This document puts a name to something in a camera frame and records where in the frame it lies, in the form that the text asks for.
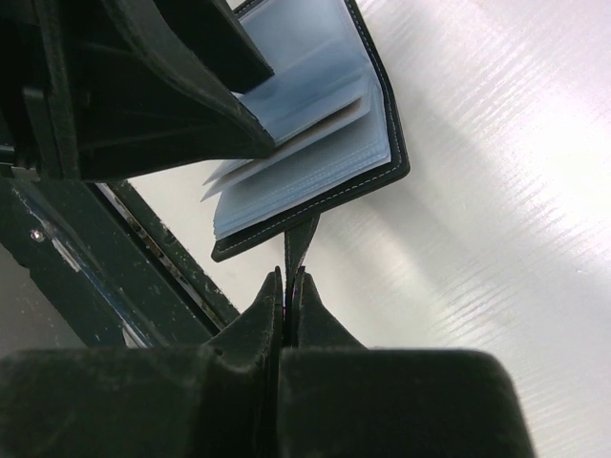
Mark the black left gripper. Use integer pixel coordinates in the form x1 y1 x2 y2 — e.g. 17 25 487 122
1 1 275 181

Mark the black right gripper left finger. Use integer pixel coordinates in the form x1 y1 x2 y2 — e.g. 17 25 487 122
1 271 283 457

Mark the black leather card holder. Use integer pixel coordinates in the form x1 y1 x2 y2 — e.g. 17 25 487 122
206 1 411 262

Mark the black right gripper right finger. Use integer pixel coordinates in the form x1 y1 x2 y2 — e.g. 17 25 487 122
279 269 536 457

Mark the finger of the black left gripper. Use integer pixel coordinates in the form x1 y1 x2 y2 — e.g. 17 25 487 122
161 0 274 94

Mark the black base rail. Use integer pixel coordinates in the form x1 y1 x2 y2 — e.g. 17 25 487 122
1 177 240 346

